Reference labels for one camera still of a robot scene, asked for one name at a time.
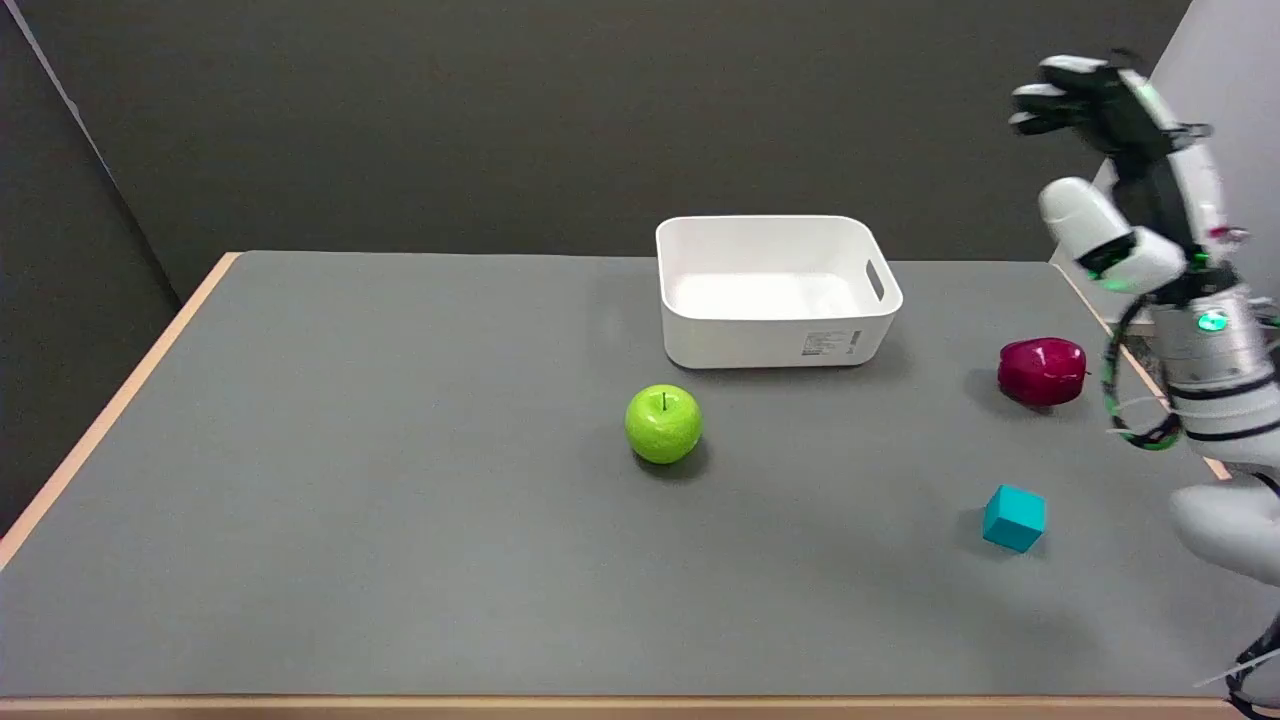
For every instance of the white plastic bin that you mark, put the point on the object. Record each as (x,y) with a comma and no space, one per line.
(770,300)

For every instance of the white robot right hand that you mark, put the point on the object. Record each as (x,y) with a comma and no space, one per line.
(1150,150)

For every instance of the green apple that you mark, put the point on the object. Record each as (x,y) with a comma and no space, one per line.
(664,425)

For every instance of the teal cube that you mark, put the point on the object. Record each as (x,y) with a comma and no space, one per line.
(1013,518)

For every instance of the red apple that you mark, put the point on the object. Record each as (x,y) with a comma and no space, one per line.
(1042,372)

